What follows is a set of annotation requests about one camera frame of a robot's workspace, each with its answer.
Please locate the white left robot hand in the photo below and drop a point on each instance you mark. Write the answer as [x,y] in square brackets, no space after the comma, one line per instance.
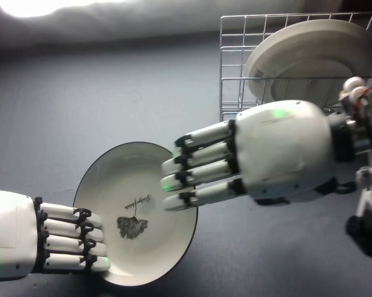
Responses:
[13,232]

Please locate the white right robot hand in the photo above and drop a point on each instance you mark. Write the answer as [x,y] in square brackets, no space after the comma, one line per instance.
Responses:
[281,148]

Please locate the white plate with black rim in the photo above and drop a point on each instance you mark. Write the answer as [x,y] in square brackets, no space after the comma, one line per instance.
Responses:
[136,247]
[312,52]

